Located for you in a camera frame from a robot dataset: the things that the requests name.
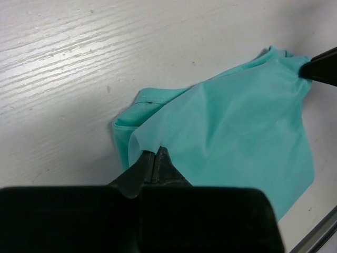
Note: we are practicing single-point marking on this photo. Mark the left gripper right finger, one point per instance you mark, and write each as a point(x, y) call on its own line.
point(178, 217)

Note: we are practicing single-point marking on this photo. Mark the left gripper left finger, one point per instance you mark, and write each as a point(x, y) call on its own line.
point(74, 218)

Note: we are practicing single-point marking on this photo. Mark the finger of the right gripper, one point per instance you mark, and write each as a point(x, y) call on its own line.
point(327, 53)
point(321, 70)

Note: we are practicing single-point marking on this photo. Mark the teal t-shirt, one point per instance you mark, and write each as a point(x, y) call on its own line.
point(241, 128)

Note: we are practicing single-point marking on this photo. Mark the aluminium table rail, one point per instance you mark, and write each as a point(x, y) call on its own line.
point(309, 229)

